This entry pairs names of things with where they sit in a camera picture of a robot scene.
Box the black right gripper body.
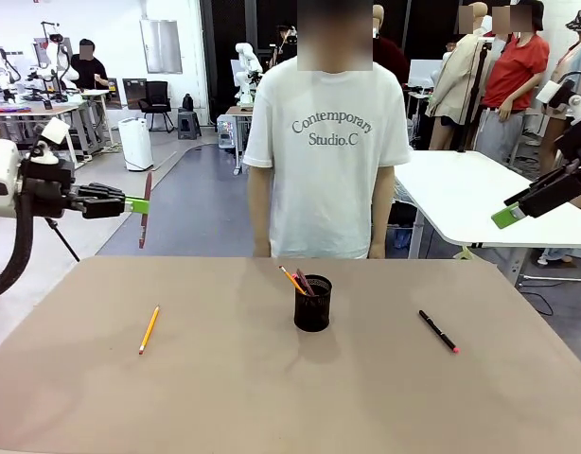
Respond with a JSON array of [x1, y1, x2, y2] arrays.
[[554, 113, 581, 190]]

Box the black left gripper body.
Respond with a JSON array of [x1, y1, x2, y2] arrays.
[[18, 158, 83, 219]]

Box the red-brown pencil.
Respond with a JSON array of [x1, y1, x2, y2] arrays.
[[138, 170, 153, 250]]

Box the black marker pink ends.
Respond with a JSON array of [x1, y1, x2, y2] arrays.
[[417, 309, 461, 355]]

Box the orange pencil pink eraser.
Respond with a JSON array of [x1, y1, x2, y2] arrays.
[[278, 265, 308, 295]]

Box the dark red pen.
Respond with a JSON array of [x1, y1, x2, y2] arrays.
[[293, 269, 318, 297]]

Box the person's right forearm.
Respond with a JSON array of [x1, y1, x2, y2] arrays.
[[249, 198, 273, 247]]

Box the person's left forearm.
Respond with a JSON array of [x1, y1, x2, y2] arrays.
[[369, 198, 396, 247]]

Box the black mesh pen holder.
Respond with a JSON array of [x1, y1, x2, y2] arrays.
[[293, 274, 333, 333]]

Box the white air purifier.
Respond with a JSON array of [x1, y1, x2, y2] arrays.
[[117, 117, 155, 172]]

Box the wooden top workbench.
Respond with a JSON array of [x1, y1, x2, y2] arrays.
[[0, 104, 81, 174]]

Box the white table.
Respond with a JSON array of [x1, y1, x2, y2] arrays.
[[393, 149, 581, 248]]

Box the person in red shirt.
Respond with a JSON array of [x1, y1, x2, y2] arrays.
[[474, 0, 551, 166]]

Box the black display panel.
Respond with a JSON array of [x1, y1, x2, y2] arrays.
[[103, 78, 119, 111], [122, 78, 148, 111]]

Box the black office chair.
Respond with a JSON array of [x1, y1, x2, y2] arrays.
[[137, 80, 176, 133]]

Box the grey step stool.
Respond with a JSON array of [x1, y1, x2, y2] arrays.
[[177, 108, 202, 141]]

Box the man in black T-shirt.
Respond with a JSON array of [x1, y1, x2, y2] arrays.
[[70, 40, 111, 91]]

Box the mannequin in beige jacket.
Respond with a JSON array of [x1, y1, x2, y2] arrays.
[[425, 2, 490, 152]]

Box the yellow pencil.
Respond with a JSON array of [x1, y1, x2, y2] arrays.
[[138, 306, 161, 356]]

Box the computer tower with lights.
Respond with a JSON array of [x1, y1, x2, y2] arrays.
[[216, 115, 238, 150]]

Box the wooden background table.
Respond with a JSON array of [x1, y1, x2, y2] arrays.
[[224, 106, 255, 176]]

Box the white board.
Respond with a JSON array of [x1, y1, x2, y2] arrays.
[[408, 60, 438, 91]]

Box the mannequin in maroon shirt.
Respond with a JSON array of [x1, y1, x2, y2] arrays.
[[371, 4, 411, 86]]

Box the person in white T-shirt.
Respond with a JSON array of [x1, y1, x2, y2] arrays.
[[242, 0, 413, 260]]

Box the person in black with glasses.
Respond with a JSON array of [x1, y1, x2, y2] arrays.
[[270, 26, 299, 67]]

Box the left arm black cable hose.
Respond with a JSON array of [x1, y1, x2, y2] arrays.
[[0, 188, 36, 304]]

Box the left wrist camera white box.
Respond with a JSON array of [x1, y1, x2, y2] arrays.
[[28, 116, 70, 166]]

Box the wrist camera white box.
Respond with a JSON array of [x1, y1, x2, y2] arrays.
[[535, 79, 581, 125], [28, 116, 70, 166]]

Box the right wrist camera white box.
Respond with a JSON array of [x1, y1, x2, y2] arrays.
[[535, 79, 581, 125]]

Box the white robot with black cables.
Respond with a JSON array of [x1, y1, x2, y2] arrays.
[[32, 21, 79, 103]]

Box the silver wall panel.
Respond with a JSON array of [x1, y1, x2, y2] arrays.
[[139, 19, 184, 75]]

